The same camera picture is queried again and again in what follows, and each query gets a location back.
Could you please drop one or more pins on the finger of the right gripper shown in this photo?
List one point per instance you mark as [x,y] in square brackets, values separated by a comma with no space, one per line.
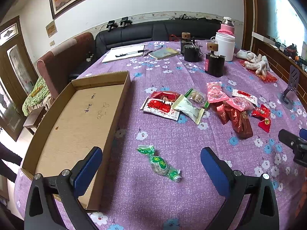
[303,134]
[289,139]

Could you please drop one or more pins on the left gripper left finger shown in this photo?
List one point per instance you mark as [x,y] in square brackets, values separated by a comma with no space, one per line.
[41,209]

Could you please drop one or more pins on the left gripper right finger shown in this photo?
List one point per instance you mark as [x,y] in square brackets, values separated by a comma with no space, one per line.
[261,211]

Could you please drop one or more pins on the red foil candy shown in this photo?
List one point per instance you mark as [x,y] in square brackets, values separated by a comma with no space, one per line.
[264,115]

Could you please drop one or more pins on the dark red foil packet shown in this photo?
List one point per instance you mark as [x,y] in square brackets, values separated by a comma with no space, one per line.
[240,121]

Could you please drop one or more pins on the small white red packet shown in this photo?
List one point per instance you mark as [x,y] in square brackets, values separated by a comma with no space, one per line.
[251,98]

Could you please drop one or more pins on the green candy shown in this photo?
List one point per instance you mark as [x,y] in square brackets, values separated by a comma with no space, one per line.
[159,165]

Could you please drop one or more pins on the white green snack packet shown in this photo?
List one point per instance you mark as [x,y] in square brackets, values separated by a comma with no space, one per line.
[185,106]

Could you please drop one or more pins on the red long snack bar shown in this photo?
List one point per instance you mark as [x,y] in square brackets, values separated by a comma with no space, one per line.
[165,95]

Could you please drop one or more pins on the white red snack packet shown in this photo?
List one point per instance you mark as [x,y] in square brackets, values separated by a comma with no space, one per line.
[160,108]

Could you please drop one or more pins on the black phone stand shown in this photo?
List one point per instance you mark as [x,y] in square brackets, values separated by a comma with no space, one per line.
[293,83]

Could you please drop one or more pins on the red foil bag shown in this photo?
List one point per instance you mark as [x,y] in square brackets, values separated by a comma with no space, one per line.
[260,70]

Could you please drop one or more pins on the wooden sideboard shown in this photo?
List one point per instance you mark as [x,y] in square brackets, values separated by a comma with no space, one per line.
[279,63]

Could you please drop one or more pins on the wooden stool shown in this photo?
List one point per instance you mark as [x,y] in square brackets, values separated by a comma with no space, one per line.
[33,120]

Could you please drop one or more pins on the white work gloves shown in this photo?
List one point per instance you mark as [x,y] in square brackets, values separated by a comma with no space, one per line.
[252,57]

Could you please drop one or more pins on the pink cartoon snack packet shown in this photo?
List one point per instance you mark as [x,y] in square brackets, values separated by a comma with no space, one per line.
[215,93]

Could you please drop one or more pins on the brown cardboard tray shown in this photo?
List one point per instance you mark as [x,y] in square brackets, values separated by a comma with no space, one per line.
[84,115]

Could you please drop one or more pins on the clear green-edged snack packet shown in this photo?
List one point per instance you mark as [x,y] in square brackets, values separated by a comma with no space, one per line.
[198,97]

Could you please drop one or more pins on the black jar with wooden knob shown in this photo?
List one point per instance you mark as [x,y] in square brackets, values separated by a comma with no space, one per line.
[214,64]

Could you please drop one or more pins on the green floral cloth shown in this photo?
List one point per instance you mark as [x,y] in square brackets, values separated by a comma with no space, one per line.
[36,96]

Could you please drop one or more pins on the white plastic canister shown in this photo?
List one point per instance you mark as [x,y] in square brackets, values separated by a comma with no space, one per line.
[226,45]

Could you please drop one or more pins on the purple floral tablecloth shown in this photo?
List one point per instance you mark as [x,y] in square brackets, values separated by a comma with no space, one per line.
[134,197]

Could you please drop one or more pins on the pink thermos flask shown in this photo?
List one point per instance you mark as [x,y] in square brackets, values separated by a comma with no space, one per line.
[228,25]

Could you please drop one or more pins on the brown red armchair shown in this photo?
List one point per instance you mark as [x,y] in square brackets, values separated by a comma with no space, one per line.
[66,62]

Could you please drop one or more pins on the black round jar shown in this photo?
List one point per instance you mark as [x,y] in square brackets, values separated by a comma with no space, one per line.
[191,53]

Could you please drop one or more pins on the black leather sofa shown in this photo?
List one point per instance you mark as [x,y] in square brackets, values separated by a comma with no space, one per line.
[163,30]

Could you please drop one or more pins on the rear black jar wooden knob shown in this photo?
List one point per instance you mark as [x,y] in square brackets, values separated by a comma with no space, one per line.
[186,40]

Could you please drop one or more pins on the white paper pad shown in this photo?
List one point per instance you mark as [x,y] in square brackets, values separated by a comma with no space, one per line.
[110,55]

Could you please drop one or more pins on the small colourful notebook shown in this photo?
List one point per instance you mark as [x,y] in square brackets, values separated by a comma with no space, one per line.
[163,53]

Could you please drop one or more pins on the black white pen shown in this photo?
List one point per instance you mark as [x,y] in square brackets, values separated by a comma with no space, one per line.
[130,53]

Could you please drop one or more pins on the black device on sofa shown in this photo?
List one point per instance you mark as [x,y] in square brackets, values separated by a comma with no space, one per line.
[111,24]
[125,21]

